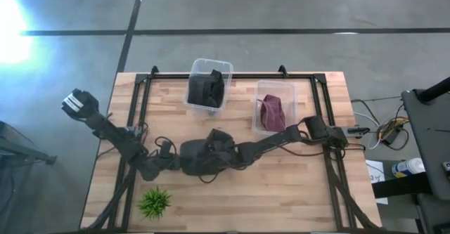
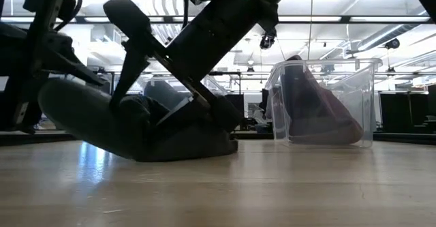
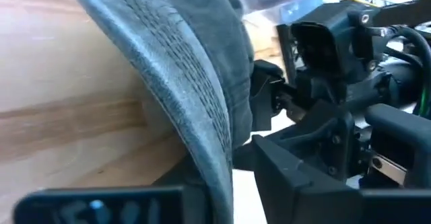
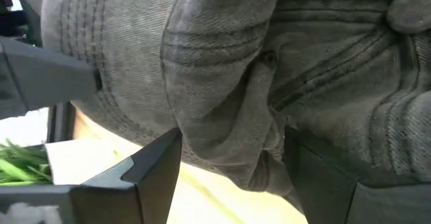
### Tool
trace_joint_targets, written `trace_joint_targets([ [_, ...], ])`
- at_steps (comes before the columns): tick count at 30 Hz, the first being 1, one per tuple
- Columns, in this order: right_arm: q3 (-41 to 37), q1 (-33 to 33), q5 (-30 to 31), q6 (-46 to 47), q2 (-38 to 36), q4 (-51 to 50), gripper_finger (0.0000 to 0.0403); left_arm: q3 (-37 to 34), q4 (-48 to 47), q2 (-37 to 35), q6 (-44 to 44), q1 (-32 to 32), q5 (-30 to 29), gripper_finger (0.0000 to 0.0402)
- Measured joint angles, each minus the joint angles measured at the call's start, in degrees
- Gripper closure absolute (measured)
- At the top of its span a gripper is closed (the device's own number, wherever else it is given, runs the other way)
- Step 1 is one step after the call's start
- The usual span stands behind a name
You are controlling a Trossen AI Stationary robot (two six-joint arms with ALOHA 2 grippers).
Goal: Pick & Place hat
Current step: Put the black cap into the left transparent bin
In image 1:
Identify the black baseball cap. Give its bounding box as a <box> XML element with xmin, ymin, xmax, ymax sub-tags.
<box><xmin>186</xmin><ymin>69</ymin><xmax>226</xmax><ymax>110</ymax></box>

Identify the white wipes canister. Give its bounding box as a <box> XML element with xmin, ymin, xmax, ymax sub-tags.
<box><xmin>391</xmin><ymin>157</ymin><xmax>427</xmax><ymax>179</ymax></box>

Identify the black handle bar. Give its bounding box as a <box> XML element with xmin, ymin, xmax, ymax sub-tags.
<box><xmin>417</xmin><ymin>76</ymin><xmax>450</xmax><ymax>104</ymax></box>

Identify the grey side table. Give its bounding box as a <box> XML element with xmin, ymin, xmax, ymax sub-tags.
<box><xmin>401</xmin><ymin>86</ymin><xmax>450</xmax><ymax>202</ymax></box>

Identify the black and yellow cable bundle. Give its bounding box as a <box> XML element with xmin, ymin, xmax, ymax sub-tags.
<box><xmin>376</xmin><ymin>116</ymin><xmax>411</xmax><ymax>152</ymax></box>

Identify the black aluminium table frame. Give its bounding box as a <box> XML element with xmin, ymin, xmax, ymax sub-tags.
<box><xmin>80</xmin><ymin>64</ymin><xmax>385</xmax><ymax>232</ymax></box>

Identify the white paper sheet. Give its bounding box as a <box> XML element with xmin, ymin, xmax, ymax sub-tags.
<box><xmin>365</xmin><ymin>159</ymin><xmax>390</xmax><ymax>206</ymax></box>

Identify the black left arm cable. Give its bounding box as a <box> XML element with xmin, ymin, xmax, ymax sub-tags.
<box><xmin>146</xmin><ymin>135</ymin><xmax>179</xmax><ymax>157</ymax></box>

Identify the clear plastic bin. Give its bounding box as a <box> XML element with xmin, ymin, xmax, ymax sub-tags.
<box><xmin>184</xmin><ymin>58</ymin><xmax>235</xmax><ymax>115</ymax></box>
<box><xmin>251</xmin><ymin>79</ymin><xmax>298</xmax><ymax>137</ymax></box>

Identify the small green artificial plant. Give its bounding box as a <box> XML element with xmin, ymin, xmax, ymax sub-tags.
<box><xmin>136</xmin><ymin>186</ymin><xmax>174</xmax><ymax>221</ymax></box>

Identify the black stand leg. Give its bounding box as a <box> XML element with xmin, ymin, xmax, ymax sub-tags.
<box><xmin>0</xmin><ymin>120</ymin><xmax>58</xmax><ymax>166</ymax></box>

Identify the dark grey baseball cap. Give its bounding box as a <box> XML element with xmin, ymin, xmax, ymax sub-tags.
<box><xmin>179</xmin><ymin>128</ymin><xmax>243</xmax><ymax>177</ymax></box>

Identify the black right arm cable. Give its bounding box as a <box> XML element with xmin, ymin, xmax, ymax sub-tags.
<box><xmin>274</xmin><ymin>141</ymin><xmax>367</xmax><ymax>158</ymax></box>

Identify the white cable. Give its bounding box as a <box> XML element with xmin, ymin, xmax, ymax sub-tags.
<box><xmin>352</xmin><ymin>111</ymin><xmax>383</xmax><ymax>150</ymax></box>

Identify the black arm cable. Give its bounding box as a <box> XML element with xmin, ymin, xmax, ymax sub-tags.
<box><xmin>146</xmin><ymin>135</ymin><xmax>179</xmax><ymax>157</ymax></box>
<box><xmin>274</xmin><ymin>141</ymin><xmax>367</xmax><ymax>158</ymax></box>

